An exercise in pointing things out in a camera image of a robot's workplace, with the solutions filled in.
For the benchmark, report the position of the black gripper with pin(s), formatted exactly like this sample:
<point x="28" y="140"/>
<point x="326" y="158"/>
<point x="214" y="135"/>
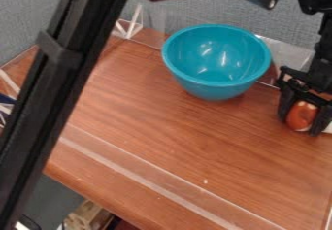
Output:
<point x="311" y="87"/>

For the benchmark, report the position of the brown and white plush mushroom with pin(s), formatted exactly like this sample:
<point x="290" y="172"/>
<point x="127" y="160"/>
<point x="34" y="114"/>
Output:
<point x="301" y="115"/>

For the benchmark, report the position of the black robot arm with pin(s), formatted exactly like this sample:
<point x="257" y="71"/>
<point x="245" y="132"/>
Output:
<point x="69" y="47"/>

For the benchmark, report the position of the blue plastic bowl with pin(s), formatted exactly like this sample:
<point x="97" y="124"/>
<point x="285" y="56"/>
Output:
<point x="215" y="60"/>

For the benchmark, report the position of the clear acrylic back barrier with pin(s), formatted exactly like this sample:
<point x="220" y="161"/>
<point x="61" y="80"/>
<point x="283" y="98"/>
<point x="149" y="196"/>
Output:
<point x="283" y="54"/>

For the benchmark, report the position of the clear acrylic barrier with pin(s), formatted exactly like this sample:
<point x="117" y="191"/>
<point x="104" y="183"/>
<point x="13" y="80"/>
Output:
<point x="195" y="198"/>
<point x="283" y="54"/>

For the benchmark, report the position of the clear acrylic front barrier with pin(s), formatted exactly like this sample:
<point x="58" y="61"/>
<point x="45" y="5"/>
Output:
<point x="195" y="198"/>

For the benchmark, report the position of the wooden block under table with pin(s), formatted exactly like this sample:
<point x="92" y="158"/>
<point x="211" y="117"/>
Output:
<point x="88" y="217"/>

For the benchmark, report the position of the clear acrylic corner bracket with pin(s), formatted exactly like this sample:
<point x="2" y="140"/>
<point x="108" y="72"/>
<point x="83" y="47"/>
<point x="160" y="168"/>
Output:
<point x="127" y="28"/>

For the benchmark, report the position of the clear acrylic left bracket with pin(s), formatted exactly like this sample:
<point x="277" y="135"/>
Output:
<point x="6" y="100"/>

